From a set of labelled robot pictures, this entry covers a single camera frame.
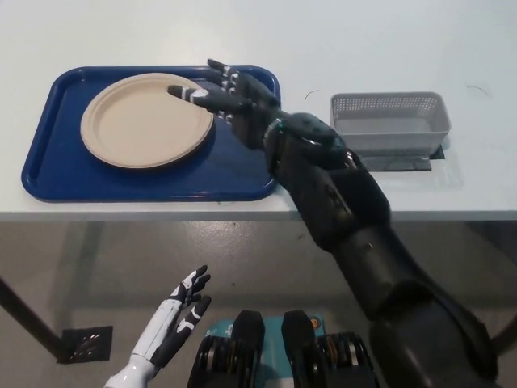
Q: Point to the grey perforated plastic basket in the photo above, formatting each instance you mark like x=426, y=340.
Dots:
x=387, y=117

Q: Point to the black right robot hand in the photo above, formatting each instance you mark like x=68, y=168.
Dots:
x=246, y=105

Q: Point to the blue plastic serving tray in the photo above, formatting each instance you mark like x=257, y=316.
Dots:
x=52, y=161

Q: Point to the black metal table leg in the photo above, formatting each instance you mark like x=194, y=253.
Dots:
x=36, y=319

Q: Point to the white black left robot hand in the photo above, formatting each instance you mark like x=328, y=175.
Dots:
x=173, y=315

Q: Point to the robot legs and base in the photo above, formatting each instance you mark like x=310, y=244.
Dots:
x=250, y=347

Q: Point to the beige paper plate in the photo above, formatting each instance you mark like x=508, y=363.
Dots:
x=141, y=125

